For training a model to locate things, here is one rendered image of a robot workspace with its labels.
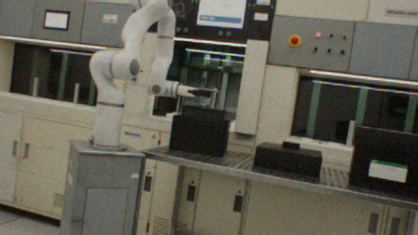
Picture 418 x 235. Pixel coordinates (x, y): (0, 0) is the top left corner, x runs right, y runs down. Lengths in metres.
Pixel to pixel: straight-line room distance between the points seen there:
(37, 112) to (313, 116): 1.89
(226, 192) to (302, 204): 0.44
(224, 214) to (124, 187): 0.83
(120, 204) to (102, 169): 0.18
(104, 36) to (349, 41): 1.49
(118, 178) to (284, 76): 1.09
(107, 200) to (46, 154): 1.24
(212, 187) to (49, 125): 1.21
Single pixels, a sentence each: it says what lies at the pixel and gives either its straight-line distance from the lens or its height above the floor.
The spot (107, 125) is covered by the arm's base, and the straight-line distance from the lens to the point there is 1.66.
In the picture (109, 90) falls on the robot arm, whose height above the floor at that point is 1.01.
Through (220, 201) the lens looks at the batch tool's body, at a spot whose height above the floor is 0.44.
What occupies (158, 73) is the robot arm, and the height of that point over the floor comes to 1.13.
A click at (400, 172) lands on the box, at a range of 1.72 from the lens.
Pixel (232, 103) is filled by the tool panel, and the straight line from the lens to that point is 3.14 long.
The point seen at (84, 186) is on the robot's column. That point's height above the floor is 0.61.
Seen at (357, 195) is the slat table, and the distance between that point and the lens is 1.58.
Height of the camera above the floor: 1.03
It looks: 3 degrees down
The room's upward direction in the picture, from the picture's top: 8 degrees clockwise
